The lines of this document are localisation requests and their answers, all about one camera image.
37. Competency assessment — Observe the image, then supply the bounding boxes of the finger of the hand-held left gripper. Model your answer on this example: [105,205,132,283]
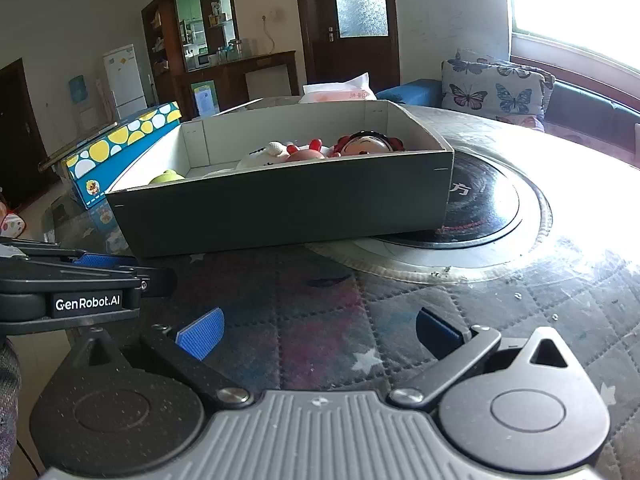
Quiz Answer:
[47,252,177,295]

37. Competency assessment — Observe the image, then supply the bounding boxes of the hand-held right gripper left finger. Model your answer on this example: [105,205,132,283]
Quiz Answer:
[65,307,254,407]

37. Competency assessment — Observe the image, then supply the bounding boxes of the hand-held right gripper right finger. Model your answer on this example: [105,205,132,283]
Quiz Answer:
[388,307,589,409]

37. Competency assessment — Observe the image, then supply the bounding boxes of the dark cardboard box white inside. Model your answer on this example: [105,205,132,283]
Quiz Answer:
[104,99,455,260]

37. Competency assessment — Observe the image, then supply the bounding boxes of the big-head doll red dress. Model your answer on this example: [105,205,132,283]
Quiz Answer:
[329,131,405,157]

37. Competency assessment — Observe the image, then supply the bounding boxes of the pink round toy figure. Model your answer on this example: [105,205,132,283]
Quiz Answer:
[285,138,334,162]

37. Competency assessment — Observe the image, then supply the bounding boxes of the person's left forearm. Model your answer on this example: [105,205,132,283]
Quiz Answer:
[0,337,22,463]

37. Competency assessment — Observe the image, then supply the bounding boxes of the red white small bag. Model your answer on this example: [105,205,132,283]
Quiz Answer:
[0,209,27,239]

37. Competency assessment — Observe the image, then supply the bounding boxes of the blue box yellow white dots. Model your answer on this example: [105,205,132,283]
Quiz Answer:
[59,101,182,211]

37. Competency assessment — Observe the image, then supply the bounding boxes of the black glass turntable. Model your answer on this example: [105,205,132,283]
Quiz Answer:
[304,149,554,287]

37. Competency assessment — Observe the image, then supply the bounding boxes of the plain dark wooden door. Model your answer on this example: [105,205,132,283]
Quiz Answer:
[0,57,51,212]

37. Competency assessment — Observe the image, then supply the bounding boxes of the water dispenser blue bottle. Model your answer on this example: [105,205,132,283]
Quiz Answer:
[67,74,101,132]

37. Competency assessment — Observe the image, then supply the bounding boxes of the white refrigerator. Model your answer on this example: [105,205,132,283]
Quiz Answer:
[102,43,151,122]

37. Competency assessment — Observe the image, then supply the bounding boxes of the white plush rabbit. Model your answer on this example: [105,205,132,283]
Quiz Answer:
[205,141,301,177]

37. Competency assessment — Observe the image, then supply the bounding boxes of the blue white paper sheet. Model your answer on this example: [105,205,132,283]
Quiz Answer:
[192,79,220,117]

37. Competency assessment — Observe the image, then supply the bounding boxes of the tall wooden display cabinet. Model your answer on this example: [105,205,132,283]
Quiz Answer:
[141,0,237,107]

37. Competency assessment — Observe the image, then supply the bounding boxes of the blue sofa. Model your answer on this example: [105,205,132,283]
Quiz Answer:
[374,78,640,147]

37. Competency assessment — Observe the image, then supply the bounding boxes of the dark wooden sideboard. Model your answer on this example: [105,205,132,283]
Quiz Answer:
[174,50,299,117]

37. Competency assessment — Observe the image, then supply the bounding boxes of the butterfly print pillow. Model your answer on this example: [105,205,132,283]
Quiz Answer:
[440,49,556,129]

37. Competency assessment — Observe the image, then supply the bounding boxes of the pink white tissue pack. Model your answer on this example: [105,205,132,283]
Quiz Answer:
[299,72,379,106]

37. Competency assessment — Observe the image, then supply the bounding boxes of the dark wooden door frosted glass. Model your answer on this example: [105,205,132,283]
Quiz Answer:
[292,0,401,94]

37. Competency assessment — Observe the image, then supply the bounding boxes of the large window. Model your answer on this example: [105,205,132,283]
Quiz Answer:
[502,0,640,77]

